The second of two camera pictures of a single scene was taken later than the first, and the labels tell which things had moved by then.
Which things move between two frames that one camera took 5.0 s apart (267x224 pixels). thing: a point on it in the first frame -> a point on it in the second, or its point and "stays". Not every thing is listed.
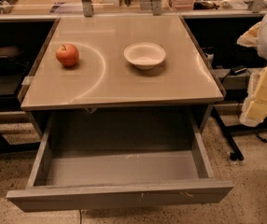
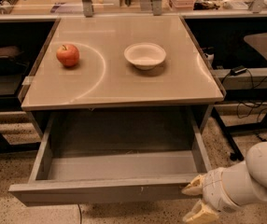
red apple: [67, 54] stays
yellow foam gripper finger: [249, 38] -> [194, 187]
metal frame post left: [87, 1] stays
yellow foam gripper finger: [264, 91] -> [201, 214]
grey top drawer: [120, 160] stays
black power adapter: [237, 69] stays
